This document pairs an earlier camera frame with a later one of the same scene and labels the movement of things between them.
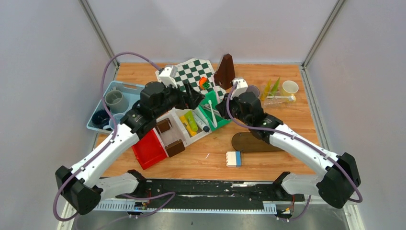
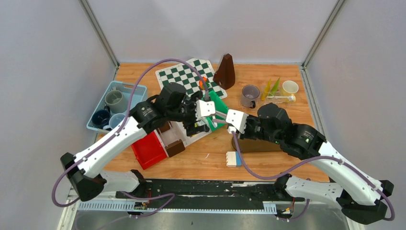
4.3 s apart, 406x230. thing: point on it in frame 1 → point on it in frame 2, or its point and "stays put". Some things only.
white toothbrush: (290, 97) stays put
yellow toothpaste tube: (266, 91) stays put
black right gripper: (234, 99) → (245, 135)
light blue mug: (117, 118) stays put
